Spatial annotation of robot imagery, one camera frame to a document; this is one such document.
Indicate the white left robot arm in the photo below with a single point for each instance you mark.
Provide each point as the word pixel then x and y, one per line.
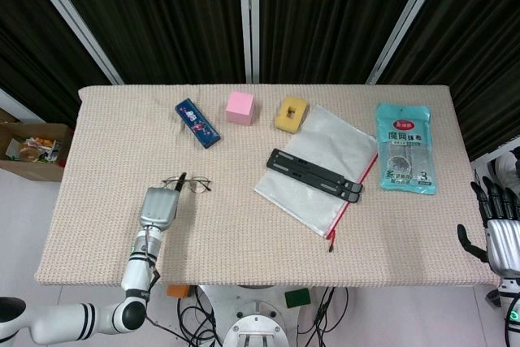
pixel 101 306

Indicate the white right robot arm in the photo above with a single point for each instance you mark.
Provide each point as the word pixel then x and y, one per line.
pixel 510 306

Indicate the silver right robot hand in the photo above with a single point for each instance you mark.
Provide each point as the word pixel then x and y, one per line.
pixel 501 237

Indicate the black curtain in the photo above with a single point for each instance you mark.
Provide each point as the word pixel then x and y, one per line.
pixel 162 18

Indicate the black folding laptop stand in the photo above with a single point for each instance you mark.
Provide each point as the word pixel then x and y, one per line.
pixel 313 174

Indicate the thin metal frame eyeglasses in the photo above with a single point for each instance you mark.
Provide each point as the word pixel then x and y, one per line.
pixel 195 184

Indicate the cardboard box with trash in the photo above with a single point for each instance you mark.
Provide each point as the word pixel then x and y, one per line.
pixel 28 152

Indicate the beige woven tablecloth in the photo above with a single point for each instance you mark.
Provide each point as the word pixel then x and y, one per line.
pixel 260 221

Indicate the orange block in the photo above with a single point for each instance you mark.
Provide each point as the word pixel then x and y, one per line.
pixel 178 291

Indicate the yellow sponge with hole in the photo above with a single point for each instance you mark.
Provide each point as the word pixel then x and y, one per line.
pixel 291 114

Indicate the green block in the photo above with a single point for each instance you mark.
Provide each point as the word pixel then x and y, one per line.
pixel 297 297

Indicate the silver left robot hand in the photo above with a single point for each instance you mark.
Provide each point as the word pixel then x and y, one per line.
pixel 159 209

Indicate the blue floral pencil case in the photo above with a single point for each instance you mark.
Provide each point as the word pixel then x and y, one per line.
pixel 197 121

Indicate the teal cleaning cloth package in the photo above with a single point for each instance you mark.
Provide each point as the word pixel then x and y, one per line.
pixel 406 148

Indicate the pink cube block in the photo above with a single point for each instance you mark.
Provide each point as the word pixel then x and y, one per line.
pixel 239 107

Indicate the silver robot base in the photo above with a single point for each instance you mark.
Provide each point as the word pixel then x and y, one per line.
pixel 260 318

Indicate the grey metal curtain post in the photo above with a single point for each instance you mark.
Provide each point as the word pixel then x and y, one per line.
pixel 73 18
pixel 406 18
pixel 249 18

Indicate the clear zipper pouch red zip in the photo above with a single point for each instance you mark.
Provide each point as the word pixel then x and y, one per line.
pixel 321 168

